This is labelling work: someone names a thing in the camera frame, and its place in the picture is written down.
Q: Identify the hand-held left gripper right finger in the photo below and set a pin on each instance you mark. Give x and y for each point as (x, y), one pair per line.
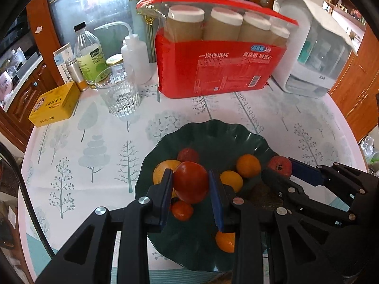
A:
(216, 204)

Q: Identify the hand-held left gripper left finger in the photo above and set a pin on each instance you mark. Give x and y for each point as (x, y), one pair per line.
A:
(165, 207)

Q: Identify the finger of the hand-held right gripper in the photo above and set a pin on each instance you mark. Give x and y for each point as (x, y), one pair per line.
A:
(284, 188)
(306, 173)

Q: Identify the small red tomato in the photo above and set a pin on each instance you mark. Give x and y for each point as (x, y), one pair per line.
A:
(188, 155)
(182, 210)
(279, 166)

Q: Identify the orange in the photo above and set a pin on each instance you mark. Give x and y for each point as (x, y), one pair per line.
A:
(225, 241)
(248, 165)
(232, 180)

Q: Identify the large red tomato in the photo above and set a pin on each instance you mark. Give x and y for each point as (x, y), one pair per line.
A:
(191, 182)

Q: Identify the yellow melon with red sticker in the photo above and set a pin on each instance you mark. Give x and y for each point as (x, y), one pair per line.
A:
(161, 170)

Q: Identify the dark green scalloped plate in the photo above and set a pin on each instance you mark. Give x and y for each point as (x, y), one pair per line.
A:
(189, 242)

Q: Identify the brown kiwi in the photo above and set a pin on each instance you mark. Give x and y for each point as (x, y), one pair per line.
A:
(263, 193)

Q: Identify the clear plastic bag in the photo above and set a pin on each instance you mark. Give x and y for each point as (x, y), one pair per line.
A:
(368, 151)

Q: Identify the white countertop cup cabinet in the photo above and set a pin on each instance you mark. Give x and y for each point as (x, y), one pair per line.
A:
(314, 56)

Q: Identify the clear ribbed drinking glass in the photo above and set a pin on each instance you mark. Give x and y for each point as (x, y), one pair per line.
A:
(118, 94)

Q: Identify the red paper cup pack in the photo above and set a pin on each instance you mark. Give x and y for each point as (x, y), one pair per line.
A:
(207, 74)

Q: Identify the brown paper cup stack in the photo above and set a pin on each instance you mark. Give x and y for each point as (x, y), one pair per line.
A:
(254, 26)
(279, 34)
(185, 23)
(222, 23)

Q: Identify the yellow cardboard box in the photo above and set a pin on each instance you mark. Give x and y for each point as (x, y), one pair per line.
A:
(54, 105)

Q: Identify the jar with yellow lid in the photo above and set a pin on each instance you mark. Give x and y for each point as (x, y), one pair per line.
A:
(114, 60)

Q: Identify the white squeeze wash bottle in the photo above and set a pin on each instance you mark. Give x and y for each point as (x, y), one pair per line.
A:
(136, 53)

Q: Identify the small silver capped bottle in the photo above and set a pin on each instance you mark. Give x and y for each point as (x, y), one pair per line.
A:
(75, 74)

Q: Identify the clear bottle with green label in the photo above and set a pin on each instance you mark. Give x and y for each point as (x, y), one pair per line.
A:
(88, 56)

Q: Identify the wooden kitchen counter cabinet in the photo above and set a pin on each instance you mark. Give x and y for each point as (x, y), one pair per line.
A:
(23, 100)

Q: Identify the white carton pack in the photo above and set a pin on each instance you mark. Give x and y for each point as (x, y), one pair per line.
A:
(62, 62)

